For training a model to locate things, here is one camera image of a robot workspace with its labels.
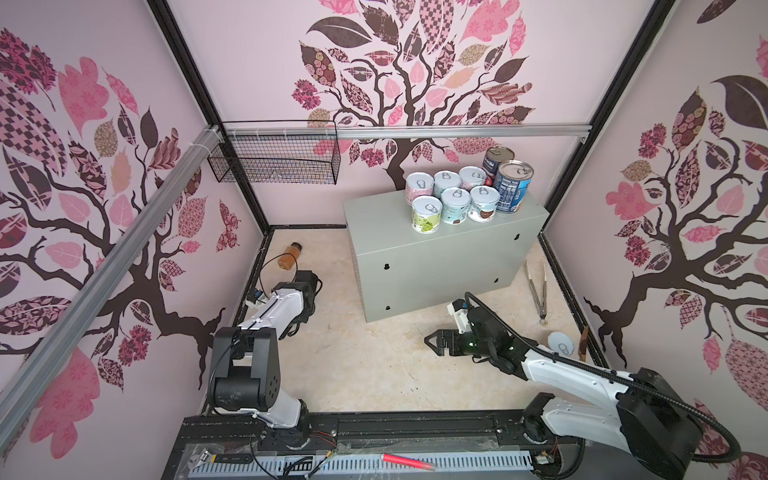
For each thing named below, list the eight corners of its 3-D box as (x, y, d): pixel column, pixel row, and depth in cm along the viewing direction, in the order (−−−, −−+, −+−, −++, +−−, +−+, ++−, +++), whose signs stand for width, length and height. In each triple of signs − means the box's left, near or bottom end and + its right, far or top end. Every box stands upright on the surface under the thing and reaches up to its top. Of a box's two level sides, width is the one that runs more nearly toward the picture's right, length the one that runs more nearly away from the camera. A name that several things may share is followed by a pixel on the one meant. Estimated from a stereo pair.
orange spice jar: (278, 267, 109) (275, 262, 107) (293, 246, 116) (291, 241, 114) (289, 270, 108) (287, 265, 106) (304, 248, 115) (302, 243, 113)
